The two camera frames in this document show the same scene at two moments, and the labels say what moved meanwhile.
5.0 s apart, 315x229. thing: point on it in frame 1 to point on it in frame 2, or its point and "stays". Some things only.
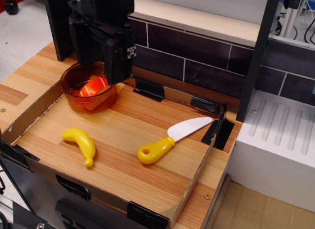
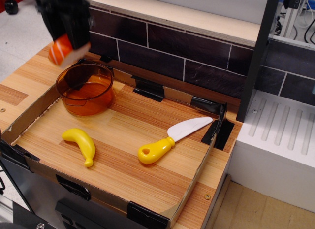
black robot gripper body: x=105 y=16 to x=65 y=10
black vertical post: x=259 y=54 stays
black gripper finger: x=118 y=69 to x=78 y=31
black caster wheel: x=11 y=7 stays
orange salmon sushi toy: x=93 y=91 to x=61 y=52
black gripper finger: x=87 y=49 to x=57 y=27
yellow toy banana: x=84 y=141 stays
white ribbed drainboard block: x=274 y=153 stays
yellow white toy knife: x=154 y=150 stays
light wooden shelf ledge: x=188 y=19 stays
